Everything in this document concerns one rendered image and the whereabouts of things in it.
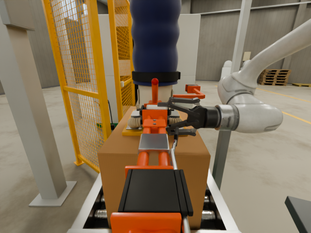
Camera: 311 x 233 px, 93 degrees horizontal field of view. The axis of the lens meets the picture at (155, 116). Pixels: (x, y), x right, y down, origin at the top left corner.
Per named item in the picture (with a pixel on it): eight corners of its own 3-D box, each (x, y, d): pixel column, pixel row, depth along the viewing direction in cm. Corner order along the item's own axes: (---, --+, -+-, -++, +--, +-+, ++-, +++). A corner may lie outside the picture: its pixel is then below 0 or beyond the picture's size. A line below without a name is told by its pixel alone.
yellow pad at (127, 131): (133, 111, 97) (133, 104, 95) (148, 112, 97) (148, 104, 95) (121, 136, 65) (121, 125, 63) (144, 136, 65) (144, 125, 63)
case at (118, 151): (133, 152, 122) (130, 106, 109) (182, 154, 121) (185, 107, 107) (108, 229, 66) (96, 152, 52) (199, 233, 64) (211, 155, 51)
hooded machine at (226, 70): (231, 82, 1007) (234, 60, 960) (232, 83, 955) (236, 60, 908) (220, 82, 1031) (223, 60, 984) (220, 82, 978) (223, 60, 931)
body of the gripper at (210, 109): (221, 108, 46) (191, 108, 46) (217, 133, 49) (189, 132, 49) (212, 102, 53) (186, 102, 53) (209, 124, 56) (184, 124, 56)
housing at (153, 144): (140, 149, 37) (139, 132, 35) (167, 149, 37) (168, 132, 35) (137, 168, 30) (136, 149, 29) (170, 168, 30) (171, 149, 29)
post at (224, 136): (206, 206, 136) (222, 101, 102) (213, 206, 136) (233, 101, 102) (208, 213, 130) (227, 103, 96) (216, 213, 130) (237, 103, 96)
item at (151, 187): (127, 189, 25) (125, 164, 23) (171, 190, 25) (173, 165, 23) (114, 249, 17) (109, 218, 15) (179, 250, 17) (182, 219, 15)
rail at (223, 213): (171, 109, 284) (172, 100, 278) (174, 109, 284) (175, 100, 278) (220, 260, 67) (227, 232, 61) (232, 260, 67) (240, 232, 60)
